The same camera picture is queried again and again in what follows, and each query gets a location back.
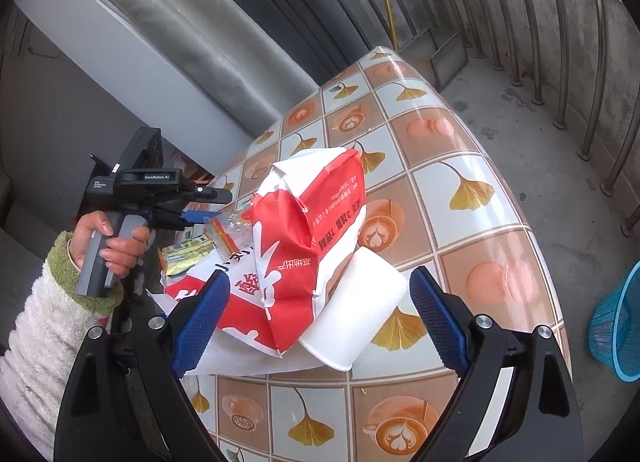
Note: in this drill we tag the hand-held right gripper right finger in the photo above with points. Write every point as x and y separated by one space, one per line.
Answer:
435 322

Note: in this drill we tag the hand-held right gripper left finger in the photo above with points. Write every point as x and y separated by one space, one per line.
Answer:
200 327

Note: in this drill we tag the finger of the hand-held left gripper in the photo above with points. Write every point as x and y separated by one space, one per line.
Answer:
210 194
200 216

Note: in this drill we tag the clear red-striped zip bag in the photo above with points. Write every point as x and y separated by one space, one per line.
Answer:
225 234

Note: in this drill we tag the green and yellow snack packet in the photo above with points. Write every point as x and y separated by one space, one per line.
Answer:
185 254

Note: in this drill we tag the white paper cup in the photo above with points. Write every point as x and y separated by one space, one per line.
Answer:
350 312

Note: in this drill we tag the red and white paper bag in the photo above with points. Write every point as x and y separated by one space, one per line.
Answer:
285 242

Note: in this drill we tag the blue plastic basket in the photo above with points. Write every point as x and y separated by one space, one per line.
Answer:
615 327

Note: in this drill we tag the person's left forearm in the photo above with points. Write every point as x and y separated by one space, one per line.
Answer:
45 332

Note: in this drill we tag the person's left hand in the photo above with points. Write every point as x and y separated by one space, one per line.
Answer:
122 248

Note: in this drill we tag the grey curtain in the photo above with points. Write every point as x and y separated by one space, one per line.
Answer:
190 32

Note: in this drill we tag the leaf and peach patterned tablecloth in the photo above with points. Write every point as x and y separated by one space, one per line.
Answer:
450 142

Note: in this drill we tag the dark grey folding panel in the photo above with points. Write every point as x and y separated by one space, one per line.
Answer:
310 17

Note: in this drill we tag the metal balcony railing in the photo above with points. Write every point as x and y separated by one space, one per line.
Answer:
536 87

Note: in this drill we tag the metal sheet panel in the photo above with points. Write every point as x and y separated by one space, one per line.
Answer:
450 60

